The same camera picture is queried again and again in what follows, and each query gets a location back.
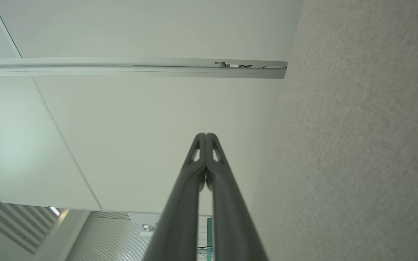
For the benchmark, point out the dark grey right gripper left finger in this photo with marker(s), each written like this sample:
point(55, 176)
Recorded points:
point(176, 224)

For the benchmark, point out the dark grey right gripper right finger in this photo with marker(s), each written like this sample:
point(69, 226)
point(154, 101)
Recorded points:
point(234, 232)

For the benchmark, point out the green-edged glass partition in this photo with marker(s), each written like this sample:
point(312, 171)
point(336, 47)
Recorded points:
point(209, 235)

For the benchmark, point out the round ceiling spot lamp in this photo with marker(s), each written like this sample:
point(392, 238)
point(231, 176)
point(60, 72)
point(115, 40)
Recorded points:
point(147, 227)

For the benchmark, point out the white ceiling light strip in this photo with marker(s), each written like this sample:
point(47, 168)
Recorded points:
point(54, 211)

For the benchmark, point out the white slatted ceiling panel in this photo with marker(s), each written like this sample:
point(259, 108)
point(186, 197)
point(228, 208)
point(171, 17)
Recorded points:
point(9, 221)

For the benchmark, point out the white ceiling rail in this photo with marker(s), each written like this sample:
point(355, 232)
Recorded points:
point(122, 70)

